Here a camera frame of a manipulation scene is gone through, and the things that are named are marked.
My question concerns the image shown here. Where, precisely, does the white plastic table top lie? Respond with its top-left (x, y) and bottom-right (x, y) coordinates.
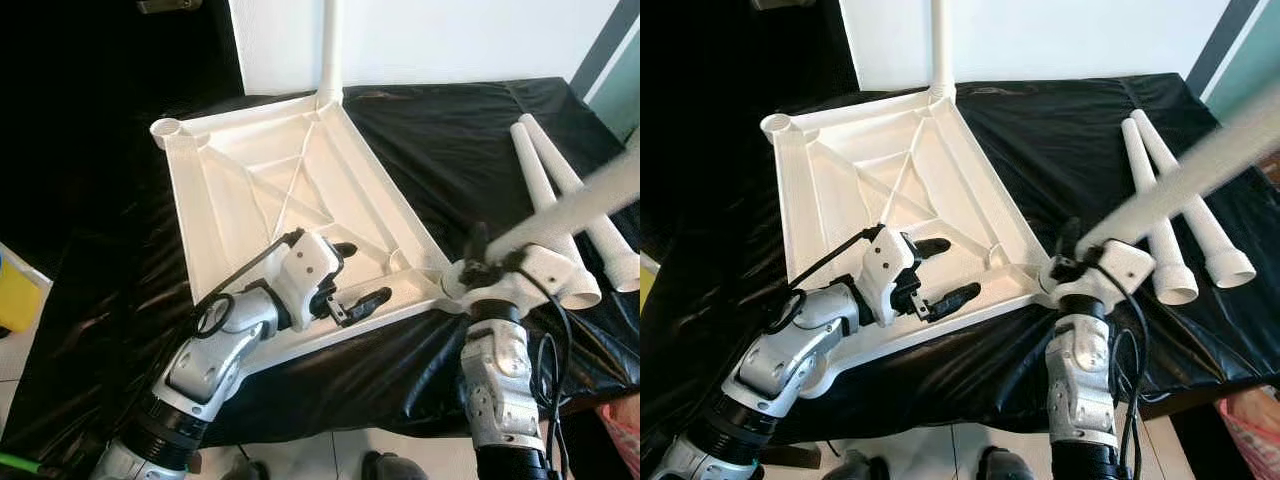
top-left (760, 85), bottom-right (1076, 376)
top-left (150, 88), bottom-right (471, 376)

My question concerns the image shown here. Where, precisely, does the white plastic table leg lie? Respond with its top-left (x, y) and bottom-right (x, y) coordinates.
top-left (317, 0), bottom-right (346, 104)
top-left (519, 112), bottom-right (641, 294)
top-left (1080, 90), bottom-right (1280, 256)
top-left (1120, 117), bottom-right (1200, 306)
top-left (1130, 108), bottom-right (1258, 290)
top-left (485, 150), bottom-right (641, 263)
top-left (510, 122), bottom-right (604, 310)
top-left (928, 0), bottom-right (958, 101)

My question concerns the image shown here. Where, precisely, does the black plastic table cover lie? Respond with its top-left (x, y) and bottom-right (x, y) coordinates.
top-left (0, 78), bottom-right (641, 451)
top-left (640, 72), bottom-right (1280, 446)

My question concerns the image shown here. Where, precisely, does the grey right robot foot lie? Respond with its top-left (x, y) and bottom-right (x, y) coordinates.
top-left (360, 450), bottom-right (426, 480)
top-left (978, 448), bottom-right (1043, 480)

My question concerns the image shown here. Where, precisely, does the pink shopping bag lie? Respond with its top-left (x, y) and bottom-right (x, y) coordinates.
top-left (1215, 390), bottom-right (1280, 480)
top-left (595, 395), bottom-right (641, 480)

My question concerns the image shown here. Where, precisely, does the black door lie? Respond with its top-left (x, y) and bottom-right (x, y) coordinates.
top-left (640, 0), bottom-right (851, 116)
top-left (0, 0), bottom-right (241, 121)

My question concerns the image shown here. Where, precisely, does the yellow waste bin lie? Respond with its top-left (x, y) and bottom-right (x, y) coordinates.
top-left (0, 243), bottom-right (51, 336)

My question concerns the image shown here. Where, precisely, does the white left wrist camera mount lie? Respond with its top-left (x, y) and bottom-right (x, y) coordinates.
top-left (275, 235), bottom-right (346, 331)
top-left (860, 230), bottom-right (921, 326)

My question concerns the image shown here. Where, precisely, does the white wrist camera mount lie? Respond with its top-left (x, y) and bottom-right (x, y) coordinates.
top-left (275, 235), bottom-right (346, 331)
top-left (505, 243), bottom-right (571, 301)
top-left (860, 230), bottom-right (921, 326)
top-left (1095, 240), bottom-right (1158, 301)

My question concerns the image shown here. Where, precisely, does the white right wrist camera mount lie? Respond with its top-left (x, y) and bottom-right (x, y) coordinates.
top-left (1095, 240), bottom-right (1158, 301)
top-left (505, 243), bottom-right (571, 301)

